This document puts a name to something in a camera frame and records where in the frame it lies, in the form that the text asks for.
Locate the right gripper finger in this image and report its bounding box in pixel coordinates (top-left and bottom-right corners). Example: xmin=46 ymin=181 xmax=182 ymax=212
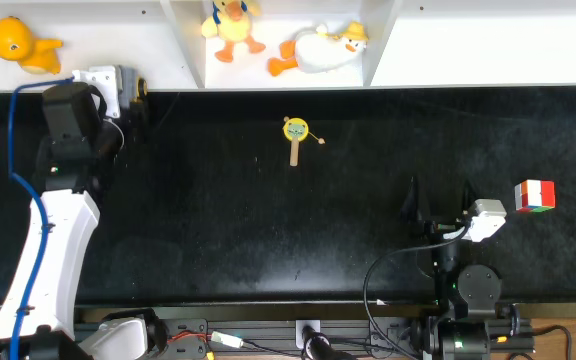
xmin=460 ymin=180 xmax=479 ymax=214
xmin=400 ymin=175 xmax=427 ymax=237

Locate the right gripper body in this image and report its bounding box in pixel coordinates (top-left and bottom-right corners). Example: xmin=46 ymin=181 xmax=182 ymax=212
xmin=420 ymin=219 xmax=470 ymax=246

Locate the many-coloured puzzle cube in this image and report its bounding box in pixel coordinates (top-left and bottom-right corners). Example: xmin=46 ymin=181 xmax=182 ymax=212
xmin=513 ymin=179 xmax=557 ymax=215

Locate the yellow rattle drum toy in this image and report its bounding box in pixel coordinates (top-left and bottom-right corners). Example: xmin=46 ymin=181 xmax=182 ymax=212
xmin=282 ymin=116 xmax=327 ymax=168

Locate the yellow rubber duck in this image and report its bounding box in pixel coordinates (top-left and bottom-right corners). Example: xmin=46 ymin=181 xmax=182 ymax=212
xmin=0 ymin=15 xmax=65 ymax=77

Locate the white shelf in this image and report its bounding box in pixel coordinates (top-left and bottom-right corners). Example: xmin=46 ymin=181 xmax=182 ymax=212
xmin=0 ymin=0 xmax=576 ymax=94

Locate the white plush duck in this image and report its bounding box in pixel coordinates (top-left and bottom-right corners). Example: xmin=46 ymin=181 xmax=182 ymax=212
xmin=266 ymin=20 xmax=370 ymax=78

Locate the yellow plush duck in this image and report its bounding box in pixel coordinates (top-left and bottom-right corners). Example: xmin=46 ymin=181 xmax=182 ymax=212
xmin=200 ymin=0 xmax=268 ymax=65

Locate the black cable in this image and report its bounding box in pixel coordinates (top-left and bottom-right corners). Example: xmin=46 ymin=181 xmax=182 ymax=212
xmin=362 ymin=224 xmax=472 ymax=360

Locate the mounting rail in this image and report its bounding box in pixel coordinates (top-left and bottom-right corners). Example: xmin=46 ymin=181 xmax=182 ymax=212
xmin=75 ymin=317 xmax=574 ymax=360

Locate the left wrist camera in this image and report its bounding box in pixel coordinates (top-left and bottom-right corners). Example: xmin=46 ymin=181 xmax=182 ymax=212
xmin=71 ymin=64 xmax=122 ymax=120

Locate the blue cable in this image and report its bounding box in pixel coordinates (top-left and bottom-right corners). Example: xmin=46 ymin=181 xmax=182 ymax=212
xmin=7 ymin=76 xmax=77 ymax=360

